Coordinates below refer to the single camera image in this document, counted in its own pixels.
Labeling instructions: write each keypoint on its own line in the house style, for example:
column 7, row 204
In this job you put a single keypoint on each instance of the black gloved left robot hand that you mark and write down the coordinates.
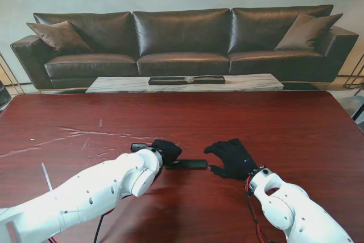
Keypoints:
column 170, row 152

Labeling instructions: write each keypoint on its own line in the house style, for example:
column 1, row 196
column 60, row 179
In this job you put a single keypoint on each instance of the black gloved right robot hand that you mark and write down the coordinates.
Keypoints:
column 236, row 159

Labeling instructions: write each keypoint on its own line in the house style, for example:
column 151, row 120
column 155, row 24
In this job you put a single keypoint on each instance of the black remote control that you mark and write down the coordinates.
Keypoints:
column 193, row 164

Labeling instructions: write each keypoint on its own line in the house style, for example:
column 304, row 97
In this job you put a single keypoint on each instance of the black battery cover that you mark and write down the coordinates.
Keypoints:
column 138, row 146

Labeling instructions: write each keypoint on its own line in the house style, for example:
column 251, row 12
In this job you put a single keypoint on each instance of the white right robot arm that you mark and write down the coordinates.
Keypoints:
column 290, row 206

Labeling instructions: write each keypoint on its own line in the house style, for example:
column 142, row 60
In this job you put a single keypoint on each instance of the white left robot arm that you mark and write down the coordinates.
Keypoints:
column 99, row 186

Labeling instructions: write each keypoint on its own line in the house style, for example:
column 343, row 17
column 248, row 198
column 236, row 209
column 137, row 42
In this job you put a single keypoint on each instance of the black rectangular tray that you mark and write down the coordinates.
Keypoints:
column 170, row 81

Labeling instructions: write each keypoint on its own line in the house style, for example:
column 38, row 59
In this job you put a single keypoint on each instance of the clear glass ball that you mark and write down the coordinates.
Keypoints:
column 189, row 79

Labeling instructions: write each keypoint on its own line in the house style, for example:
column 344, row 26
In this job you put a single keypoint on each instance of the white marble coffee table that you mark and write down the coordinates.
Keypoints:
column 119, row 83

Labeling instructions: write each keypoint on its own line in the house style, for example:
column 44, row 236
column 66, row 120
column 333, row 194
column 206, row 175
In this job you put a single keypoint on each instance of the dark brown leather sofa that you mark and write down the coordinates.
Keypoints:
column 182, row 32

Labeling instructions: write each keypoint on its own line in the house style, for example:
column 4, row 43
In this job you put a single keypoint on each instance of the brown sofa cushion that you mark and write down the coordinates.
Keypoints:
column 304, row 32
column 57, row 36

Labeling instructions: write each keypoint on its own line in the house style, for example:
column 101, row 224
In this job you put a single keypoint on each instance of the black leather seat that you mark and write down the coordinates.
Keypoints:
column 4, row 96

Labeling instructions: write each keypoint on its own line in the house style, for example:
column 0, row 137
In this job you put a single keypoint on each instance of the thin metal side table frame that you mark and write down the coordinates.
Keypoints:
column 354, row 76
column 17, row 84

